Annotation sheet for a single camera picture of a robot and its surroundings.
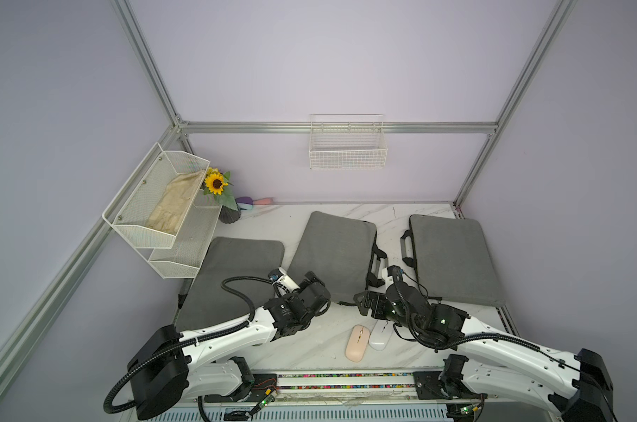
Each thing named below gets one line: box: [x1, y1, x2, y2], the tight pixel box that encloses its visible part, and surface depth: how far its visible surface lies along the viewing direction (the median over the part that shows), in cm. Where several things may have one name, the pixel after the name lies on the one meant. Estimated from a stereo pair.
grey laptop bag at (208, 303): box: [175, 237, 285, 333], surface depth 97 cm
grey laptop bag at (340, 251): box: [286, 211, 389, 306], surface depth 103 cm
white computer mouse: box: [368, 319, 394, 351], surface depth 83 cm
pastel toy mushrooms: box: [235, 196, 274, 211], surface depth 121 cm
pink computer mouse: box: [344, 324, 371, 363], surface depth 82 cm
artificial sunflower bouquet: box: [201, 167, 239, 211], surface depth 97 cm
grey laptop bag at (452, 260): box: [400, 214, 506, 307], surface depth 101 cm
